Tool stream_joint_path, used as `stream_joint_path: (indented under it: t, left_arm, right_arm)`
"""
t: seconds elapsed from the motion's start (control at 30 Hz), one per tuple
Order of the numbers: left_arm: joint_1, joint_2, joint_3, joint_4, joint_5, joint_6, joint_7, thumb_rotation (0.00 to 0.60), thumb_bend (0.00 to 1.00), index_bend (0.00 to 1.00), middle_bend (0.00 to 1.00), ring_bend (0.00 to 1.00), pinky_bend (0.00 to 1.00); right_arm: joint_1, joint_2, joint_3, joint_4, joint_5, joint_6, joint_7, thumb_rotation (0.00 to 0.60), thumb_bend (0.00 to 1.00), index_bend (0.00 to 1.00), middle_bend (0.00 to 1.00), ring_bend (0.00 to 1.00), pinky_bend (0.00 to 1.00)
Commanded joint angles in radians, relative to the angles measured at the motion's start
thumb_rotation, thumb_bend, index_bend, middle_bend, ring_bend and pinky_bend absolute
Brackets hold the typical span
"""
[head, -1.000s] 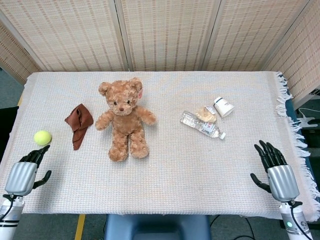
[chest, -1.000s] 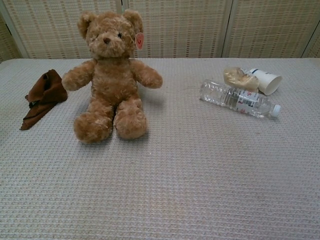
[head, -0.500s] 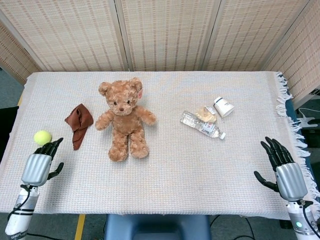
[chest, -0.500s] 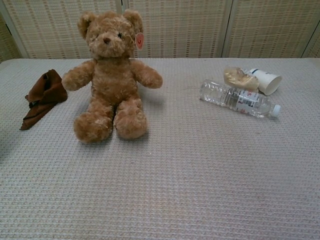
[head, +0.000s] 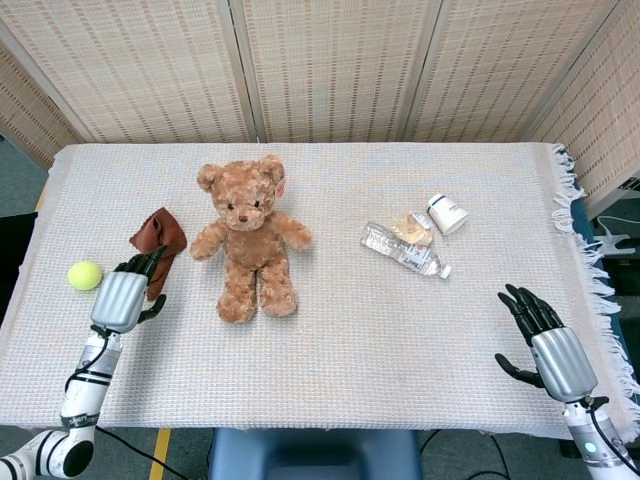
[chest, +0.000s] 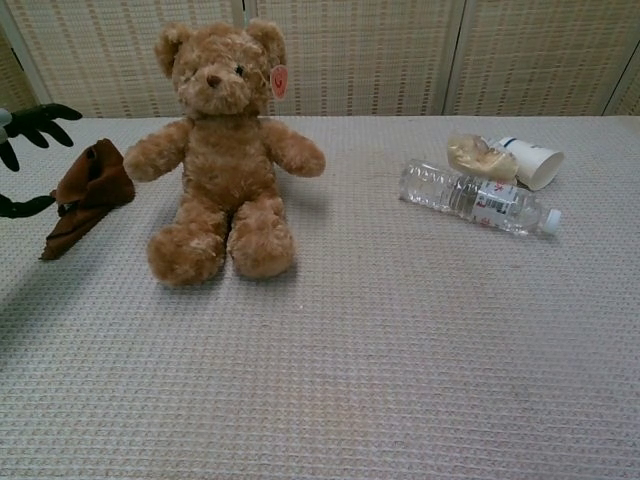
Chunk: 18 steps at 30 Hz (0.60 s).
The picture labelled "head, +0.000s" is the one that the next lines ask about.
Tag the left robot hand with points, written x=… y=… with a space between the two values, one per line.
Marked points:
x=118 y=299

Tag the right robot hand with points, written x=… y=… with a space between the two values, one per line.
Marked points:
x=562 y=361

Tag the brown teddy bear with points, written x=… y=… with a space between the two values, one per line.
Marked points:
x=250 y=235

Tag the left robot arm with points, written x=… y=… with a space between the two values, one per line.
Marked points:
x=75 y=400

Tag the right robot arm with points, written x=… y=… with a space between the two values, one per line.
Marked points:
x=597 y=440

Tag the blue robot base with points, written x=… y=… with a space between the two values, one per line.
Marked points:
x=312 y=455

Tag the yellow tennis ball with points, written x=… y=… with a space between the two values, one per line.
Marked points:
x=85 y=275

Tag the brown cloth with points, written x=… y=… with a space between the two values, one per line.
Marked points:
x=161 y=240

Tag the white metal stand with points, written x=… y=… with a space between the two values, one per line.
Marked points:
x=612 y=240

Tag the white paper cup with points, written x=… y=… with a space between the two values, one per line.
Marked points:
x=447 y=214

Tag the clear plastic water bottle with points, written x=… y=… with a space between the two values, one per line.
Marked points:
x=400 y=248

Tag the crumpled beige wrapper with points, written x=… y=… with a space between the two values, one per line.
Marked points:
x=412 y=231

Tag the white woven tablecloth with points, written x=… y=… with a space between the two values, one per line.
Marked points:
x=320 y=325

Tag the woven folding screen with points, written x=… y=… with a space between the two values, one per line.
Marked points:
x=320 y=65

